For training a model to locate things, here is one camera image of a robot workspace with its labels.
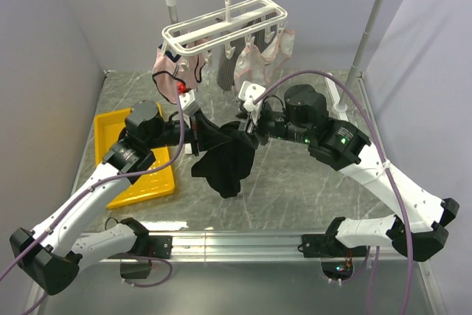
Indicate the white clip hanger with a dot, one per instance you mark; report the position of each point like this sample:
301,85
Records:
218,28

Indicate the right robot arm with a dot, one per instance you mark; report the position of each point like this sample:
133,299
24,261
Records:
417,225

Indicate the white rack left foot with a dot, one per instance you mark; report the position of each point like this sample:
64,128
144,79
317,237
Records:
188,149

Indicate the grey striped underwear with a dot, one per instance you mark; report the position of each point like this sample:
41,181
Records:
226,67

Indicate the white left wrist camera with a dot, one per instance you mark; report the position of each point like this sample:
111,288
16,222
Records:
187,99

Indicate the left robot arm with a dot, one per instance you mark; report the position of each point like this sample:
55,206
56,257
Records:
54,252

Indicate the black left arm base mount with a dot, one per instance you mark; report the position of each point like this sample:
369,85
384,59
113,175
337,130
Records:
159,246

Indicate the white underwear pink trim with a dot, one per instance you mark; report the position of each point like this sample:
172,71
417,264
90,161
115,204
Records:
258,67

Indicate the pink underwear black trim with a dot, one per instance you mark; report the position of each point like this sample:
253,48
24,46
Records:
171,70

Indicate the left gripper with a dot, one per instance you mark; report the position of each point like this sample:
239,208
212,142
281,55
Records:
209,134

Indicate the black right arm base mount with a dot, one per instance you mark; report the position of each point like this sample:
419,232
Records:
314,245

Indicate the aluminium table edge rail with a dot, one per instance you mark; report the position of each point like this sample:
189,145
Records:
252,246

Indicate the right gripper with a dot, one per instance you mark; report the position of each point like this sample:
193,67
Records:
252,126

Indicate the yellow plastic tray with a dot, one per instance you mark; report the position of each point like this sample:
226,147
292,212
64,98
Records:
107,127

